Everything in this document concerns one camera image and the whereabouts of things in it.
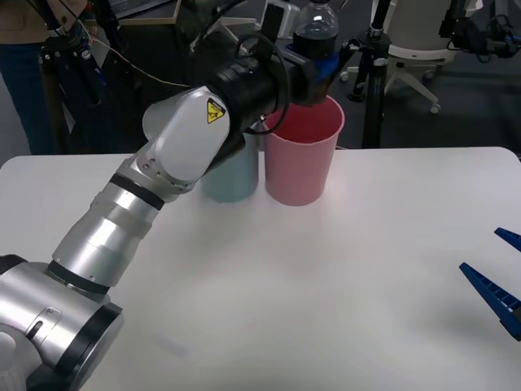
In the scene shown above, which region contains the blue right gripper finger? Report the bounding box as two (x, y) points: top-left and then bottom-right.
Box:
(458, 261), (521, 341)
(494, 226), (521, 252)

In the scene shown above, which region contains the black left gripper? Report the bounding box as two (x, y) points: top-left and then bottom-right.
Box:
(283, 40), (339, 107)

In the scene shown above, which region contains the small dark plastic bottle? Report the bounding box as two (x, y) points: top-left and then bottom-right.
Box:
(292, 0), (340, 103)

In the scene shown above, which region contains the black tripod with grey collar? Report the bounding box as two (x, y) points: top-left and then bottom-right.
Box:
(337, 0), (392, 150)

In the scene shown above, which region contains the white office chair base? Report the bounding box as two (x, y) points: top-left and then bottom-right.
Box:
(190, 15), (246, 54)

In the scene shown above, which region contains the white office chair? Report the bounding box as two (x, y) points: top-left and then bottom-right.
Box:
(339, 0), (457, 117)

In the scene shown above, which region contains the pink plastic bin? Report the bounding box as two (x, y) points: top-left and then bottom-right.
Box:
(262, 95), (346, 208)

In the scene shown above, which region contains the pale blue plastic bin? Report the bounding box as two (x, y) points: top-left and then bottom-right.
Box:
(200, 133), (261, 204)

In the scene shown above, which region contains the wooden edged desk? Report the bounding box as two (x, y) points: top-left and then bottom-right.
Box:
(81, 0), (183, 26)

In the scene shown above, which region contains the grey laptop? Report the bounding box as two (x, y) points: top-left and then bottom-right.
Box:
(109, 0), (172, 15)

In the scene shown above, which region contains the black tripod with blue marks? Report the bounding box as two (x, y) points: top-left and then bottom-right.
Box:
(38, 0), (127, 156)

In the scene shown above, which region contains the person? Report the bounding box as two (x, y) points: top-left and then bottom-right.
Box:
(0, 0), (89, 156)

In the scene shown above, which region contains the thin yellow cable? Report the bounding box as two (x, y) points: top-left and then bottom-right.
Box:
(81, 28), (192, 87)

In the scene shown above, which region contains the black device with cables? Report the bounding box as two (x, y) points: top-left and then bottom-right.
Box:
(437, 0), (521, 64)

